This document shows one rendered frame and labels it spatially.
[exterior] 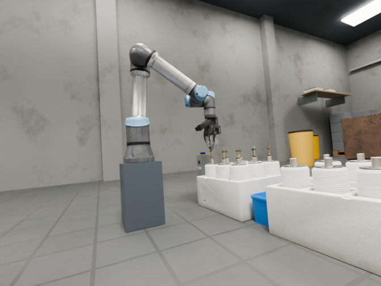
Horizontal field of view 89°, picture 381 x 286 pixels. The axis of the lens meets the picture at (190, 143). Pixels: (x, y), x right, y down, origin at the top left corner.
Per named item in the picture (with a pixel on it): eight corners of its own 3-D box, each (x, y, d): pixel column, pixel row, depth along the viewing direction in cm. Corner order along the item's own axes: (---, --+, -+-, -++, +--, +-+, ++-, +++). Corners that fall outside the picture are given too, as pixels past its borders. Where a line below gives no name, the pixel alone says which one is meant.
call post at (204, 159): (204, 201, 131) (200, 155, 132) (199, 199, 137) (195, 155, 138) (212, 199, 134) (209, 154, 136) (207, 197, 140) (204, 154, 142)
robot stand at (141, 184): (126, 232, 84) (122, 163, 86) (121, 221, 100) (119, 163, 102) (165, 224, 91) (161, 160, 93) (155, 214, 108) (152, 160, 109)
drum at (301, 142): (306, 167, 291) (302, 129, 294) (286, 167, 324) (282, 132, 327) (322, 165, 306) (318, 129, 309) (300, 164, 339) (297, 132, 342)
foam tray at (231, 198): (241, 222, 87) (238, 182, 88) (198, 205, 121) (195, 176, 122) (295, 206, 106) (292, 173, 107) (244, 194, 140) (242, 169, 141)
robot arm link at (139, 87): (126, 142, 102) (128, 43, 107) (128, 144, 117) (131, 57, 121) (149, 143, 105) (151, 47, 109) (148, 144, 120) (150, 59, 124)
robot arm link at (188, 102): (187, 91, 112) (205, 91, 115) (183, 96, 123) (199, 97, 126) (188, 104, 112) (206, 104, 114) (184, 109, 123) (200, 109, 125)
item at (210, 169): (220, 191, 123) (218, 163, 124) (223, 194, 114) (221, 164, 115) (206, 192, 123) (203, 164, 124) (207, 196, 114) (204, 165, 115)
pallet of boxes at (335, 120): (355, 153, 586) (351, 116, 593) (389, 152, 517) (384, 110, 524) (333, 155, 538) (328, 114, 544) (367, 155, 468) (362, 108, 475)
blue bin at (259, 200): (271, 228, 78) (269, 198, 78) (251, 221, 87) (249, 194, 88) (314, 213, 92) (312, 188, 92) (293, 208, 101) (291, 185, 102)
